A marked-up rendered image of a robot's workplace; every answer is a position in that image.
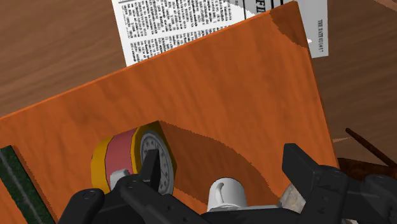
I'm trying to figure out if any yellow and red alarm clock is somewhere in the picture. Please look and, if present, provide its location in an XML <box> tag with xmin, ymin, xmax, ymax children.
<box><xmin>90</xmin><ymin>121</ymin><xmax>178</xmax><ymax>196</ymax></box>

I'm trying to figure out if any white cup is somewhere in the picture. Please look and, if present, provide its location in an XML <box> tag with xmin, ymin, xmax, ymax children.
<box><xmin>206</xmin><ymin>177</ymin><xmax>248</xmax><ymax>213</ymax></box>

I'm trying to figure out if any printed newspaper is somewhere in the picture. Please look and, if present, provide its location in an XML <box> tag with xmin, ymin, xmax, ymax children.
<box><xmin>111</xmin><ymin>0</ymin><xmax>329</xmax><ymax>67</ymax></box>

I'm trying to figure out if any dark green book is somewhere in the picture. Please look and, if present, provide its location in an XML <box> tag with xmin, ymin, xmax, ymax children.
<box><xmin>0</xmin><ymin>144</ymin><xmax>57</xmax><ymax>224</ymax></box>

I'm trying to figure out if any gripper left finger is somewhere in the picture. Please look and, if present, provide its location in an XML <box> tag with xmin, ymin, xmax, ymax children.
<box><xmin>58</xmin><ymin>148</ymin><xmax>209</xmax><ymax>224</ymax></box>

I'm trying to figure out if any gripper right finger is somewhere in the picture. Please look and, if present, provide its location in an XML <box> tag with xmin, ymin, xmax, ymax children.
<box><xmin>281</xmin><ymin>143</ymin><xmax>397</xmax><ymax>224</ymax></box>

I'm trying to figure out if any beige mottled object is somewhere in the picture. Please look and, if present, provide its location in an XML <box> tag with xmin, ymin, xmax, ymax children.
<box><xmin>278</xmin><ymin>183</ymin><xmax>307</xmax><ymax>215</ymax></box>

